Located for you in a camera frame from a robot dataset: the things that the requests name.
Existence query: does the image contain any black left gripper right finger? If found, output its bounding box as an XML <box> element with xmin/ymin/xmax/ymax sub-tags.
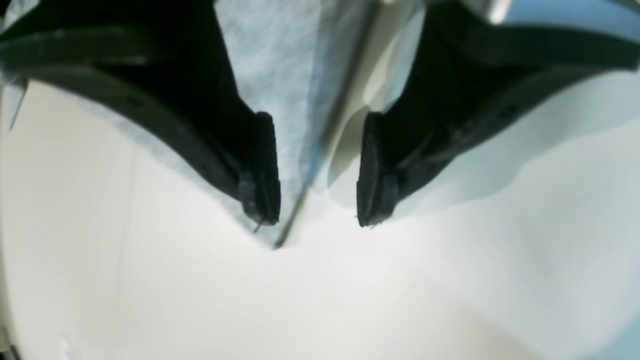
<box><xmin>356</xmin><ymin>0</ymin><xmax>639</xmax><ymax>227</ymax></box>

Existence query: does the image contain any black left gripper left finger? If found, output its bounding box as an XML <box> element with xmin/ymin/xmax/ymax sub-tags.
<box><xmin>1</xmin><ymin>0</ymin><xmax>281</xmax><ymax>226</ymax></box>

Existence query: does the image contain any grey T-shirt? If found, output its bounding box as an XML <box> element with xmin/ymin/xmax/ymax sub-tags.
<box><xmin>0</xmin><ymin>0</ymin><xmax>431</xmax><ymax>250</ymax></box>

